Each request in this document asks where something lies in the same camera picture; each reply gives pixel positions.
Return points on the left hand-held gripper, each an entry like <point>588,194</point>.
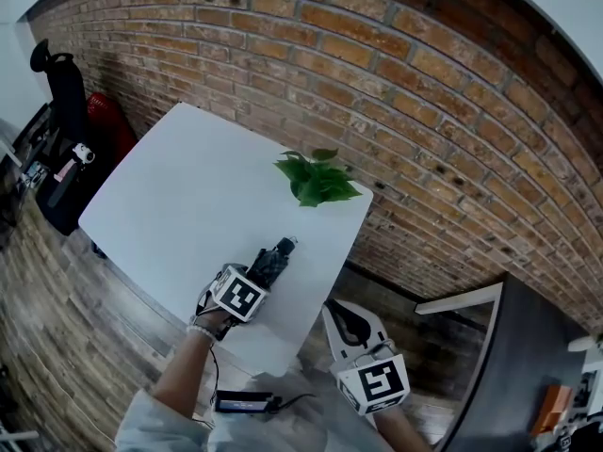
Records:
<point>239,295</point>

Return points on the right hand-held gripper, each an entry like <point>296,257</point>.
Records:
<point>372,375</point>

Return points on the black umbrella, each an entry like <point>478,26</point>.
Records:
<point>271,263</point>

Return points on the person's right forearm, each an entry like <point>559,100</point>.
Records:
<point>400,429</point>

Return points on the person's left forearm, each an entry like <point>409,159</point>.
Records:
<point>186,375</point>

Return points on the person's left hand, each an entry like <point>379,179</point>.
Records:
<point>216,320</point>

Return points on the white table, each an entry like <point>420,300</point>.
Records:
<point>202,205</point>

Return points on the black device with blue screen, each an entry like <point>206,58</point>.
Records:
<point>244,402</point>

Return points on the person's light grey clothing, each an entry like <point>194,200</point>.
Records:
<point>221,429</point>

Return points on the green leafy plant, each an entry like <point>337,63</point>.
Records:
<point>318,182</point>

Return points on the dark grey desk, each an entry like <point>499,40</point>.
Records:
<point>523,370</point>

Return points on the orange box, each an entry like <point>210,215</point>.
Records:
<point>552,410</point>

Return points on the black office chair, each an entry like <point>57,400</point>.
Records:
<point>66,111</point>

